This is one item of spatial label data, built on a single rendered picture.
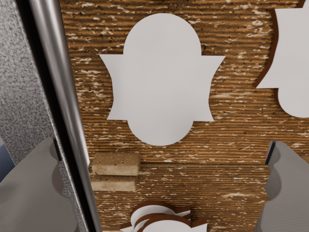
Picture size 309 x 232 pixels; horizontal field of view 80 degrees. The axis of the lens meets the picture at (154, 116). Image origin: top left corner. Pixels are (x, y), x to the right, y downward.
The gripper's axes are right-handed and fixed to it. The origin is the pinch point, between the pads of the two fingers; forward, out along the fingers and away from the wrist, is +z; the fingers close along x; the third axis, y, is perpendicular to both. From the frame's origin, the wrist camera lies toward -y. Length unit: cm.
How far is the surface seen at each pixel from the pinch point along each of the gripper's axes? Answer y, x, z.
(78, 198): 21.0, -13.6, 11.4
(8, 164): 29, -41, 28
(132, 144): 7.7, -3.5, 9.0
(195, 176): 13.1, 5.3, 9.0
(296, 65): -2.8, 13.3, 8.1
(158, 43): -4.6, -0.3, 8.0
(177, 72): -2.0, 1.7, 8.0
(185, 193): 16.6, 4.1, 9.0
